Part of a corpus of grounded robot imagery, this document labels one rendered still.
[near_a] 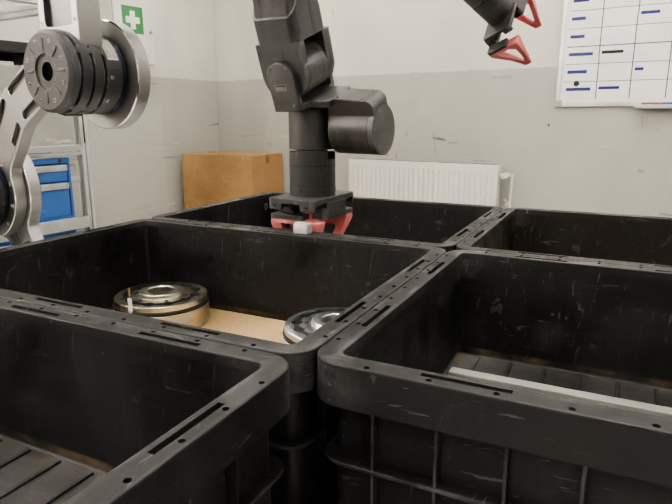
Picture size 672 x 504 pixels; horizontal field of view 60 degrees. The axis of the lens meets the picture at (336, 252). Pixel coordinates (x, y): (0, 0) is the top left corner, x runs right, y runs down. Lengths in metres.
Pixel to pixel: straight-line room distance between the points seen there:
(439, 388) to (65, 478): 0.26
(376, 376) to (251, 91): 4.27
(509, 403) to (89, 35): 1.00
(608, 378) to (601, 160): 2.98
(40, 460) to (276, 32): 0.46
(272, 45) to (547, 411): 0.50
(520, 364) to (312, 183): 0.31
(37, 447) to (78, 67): 0.76
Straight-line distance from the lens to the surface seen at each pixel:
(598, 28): 3.54
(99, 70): 1.14
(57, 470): 0.45
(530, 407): 0.28
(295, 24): 0.65
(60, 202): 2.84
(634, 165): 3.51
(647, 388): 0.58
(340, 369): 0.31
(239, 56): 4.61
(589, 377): 0.58
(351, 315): 0.38
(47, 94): 1.16
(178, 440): 0.25
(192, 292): 0.68
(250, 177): 4.01
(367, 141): 0.65
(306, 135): 0.69
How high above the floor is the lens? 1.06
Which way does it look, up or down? 13 degrees down
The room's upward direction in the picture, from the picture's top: straight up
